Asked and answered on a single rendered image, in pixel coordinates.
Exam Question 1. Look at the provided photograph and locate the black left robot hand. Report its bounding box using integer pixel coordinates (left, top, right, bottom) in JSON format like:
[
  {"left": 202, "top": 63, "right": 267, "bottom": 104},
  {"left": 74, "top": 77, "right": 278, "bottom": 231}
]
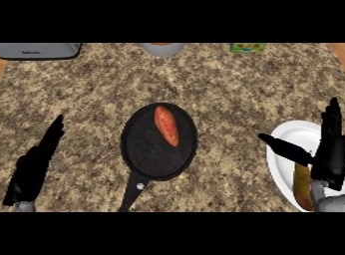
[{"left": 1, "top": 114, "right": 66, "bottom": 207}]

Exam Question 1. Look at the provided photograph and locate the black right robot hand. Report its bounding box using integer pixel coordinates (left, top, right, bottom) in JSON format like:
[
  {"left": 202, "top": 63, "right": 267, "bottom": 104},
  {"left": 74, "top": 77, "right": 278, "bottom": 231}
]
[{"left": 256, "top": 97, "right": 345, "bottom": 191}]

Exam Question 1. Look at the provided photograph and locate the white plate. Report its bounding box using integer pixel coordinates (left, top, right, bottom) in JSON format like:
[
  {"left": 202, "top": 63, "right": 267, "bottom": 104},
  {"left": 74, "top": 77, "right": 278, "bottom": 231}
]
[{"left": 264, "top": 120, "right": 345, "bottom": 213}]

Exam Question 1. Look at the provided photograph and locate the black frying pan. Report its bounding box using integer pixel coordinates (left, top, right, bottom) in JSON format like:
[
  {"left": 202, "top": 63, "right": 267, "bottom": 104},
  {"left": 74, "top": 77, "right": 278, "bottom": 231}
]
[{"left": 118, "top": 102, "right": 198, "bottom": 213}]

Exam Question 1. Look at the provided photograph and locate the yellow-brown vegetable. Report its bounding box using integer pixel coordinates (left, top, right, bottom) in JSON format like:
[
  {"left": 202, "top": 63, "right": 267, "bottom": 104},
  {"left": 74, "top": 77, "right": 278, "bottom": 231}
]
[{"left": 291, "top": 162, "right": 315, "bottom": 211}]

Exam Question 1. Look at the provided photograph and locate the grey toaster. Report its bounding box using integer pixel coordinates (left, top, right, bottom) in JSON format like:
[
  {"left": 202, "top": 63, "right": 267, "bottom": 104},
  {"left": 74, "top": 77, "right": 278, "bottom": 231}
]
[{"left": 0, "top": 43, "right": 84, "bottom": 61}]

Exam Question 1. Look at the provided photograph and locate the green printed box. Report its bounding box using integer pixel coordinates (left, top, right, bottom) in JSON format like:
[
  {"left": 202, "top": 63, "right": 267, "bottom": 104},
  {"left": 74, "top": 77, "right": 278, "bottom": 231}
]
[{"left": 229, "top": 43, "right": 266, "bottom": 54}]

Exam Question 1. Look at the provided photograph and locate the grey round pot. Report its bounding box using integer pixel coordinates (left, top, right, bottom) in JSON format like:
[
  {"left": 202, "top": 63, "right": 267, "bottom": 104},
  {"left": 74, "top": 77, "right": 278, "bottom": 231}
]
[{"left": 140, "top": 43, "right": 185, "bottom": 59}]

